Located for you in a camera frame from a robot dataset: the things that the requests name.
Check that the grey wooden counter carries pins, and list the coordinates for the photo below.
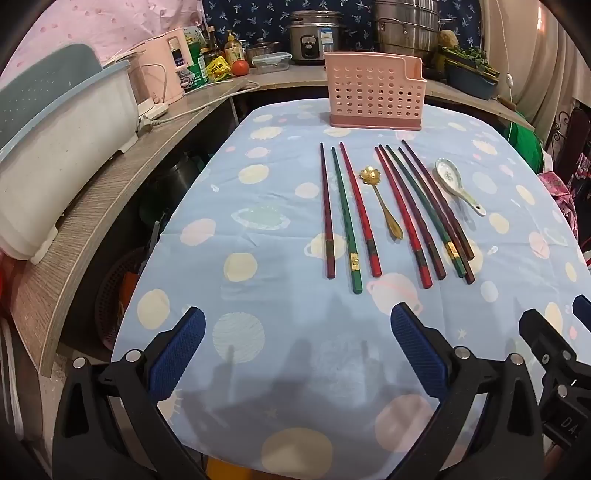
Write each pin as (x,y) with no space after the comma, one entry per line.
(115,184)

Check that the large steel steamer pot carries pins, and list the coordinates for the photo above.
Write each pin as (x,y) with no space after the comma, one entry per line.
(406,27)

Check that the light blue dish drainer box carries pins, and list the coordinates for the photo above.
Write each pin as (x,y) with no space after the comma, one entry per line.
(60,152)

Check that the pink dotted hanging sheet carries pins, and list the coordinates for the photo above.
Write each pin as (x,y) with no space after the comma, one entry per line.
(92,23)

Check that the dark steel pot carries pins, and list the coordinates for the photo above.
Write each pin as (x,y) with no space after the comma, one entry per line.
(178,180)

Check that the red plastic basket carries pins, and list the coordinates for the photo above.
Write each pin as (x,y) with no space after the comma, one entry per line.
(115,300)

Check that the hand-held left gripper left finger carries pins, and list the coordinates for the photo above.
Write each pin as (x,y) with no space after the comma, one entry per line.
(178,350)

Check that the clear container with green lid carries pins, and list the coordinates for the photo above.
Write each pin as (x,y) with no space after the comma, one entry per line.
(271,63)

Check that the red chopstick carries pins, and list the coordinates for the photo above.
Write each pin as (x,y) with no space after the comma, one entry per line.
(358,207)
(402,217)

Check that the green leafy vegetables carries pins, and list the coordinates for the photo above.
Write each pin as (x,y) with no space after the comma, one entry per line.
(471,57)

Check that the green plastic bag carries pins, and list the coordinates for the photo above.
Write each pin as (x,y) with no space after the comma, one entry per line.
(526,143)

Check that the yellow snack packet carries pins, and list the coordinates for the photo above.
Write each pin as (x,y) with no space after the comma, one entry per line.
(217,70)

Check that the steel rice cooker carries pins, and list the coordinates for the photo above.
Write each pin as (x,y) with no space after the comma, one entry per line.
(314,39)

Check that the green chopstick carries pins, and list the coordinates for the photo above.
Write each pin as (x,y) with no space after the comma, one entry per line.
(344,217)
(423,207)

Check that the yellow dish soap bottle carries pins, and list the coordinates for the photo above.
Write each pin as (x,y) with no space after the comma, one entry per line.
(233,48)

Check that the navy palm-print cloth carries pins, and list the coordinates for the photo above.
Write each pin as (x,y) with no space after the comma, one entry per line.
(258,18)

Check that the blue planet-print tablecloth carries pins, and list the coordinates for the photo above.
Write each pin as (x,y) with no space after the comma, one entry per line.
(277,207)

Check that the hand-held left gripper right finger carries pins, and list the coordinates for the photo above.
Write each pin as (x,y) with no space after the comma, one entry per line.
(418,350)

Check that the gold flower-shaped spoon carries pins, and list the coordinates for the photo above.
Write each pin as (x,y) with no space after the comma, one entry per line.
(369,175)

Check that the blue plastic basin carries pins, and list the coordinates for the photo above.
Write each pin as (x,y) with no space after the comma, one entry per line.
(471,85)

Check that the pink perforated utensil basket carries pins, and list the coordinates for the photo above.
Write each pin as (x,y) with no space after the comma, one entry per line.
(369,87)

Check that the small steel pot with lid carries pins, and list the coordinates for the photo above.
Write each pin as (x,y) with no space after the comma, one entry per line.
(261,50)

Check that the pink pineapple-print cloth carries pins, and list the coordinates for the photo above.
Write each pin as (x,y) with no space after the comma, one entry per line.
(556,203)

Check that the dark metal scrollwork frame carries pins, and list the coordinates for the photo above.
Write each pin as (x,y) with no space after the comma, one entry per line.
(572,138)

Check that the beige curtain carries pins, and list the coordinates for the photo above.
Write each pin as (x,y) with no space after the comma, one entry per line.
(531,55)

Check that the brown loofah lump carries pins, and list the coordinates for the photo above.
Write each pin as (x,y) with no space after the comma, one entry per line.
(449,38)

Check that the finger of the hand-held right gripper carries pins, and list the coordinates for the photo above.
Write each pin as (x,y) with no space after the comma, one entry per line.
(583,308)
(547,344)

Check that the pink electric kettle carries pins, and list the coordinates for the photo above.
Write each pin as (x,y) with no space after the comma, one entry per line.
(159,69)

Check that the white floral ceramic spoon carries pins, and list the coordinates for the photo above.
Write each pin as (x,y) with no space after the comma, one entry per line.
(447,173)

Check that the white power strip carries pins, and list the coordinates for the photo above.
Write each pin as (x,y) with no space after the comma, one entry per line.
(152,113)

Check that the red tomato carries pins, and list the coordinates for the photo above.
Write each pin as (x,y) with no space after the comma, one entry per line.
(240,68)

